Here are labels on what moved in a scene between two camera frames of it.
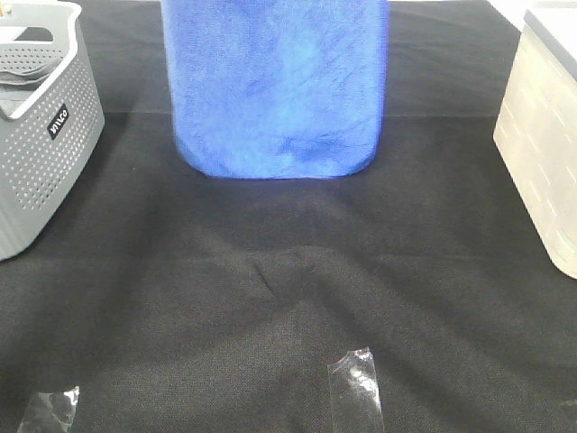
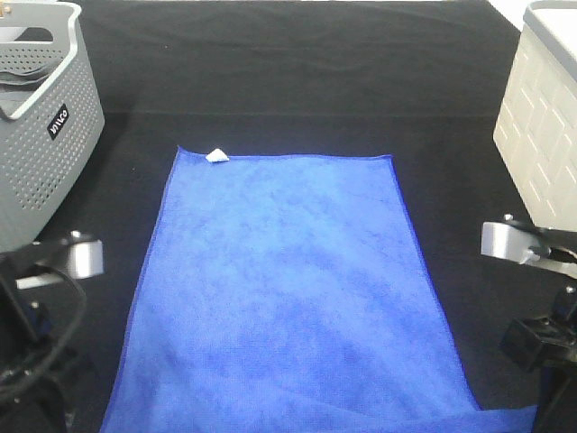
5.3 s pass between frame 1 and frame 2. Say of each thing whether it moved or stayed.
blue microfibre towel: moved
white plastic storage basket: stayed
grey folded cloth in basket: stayed
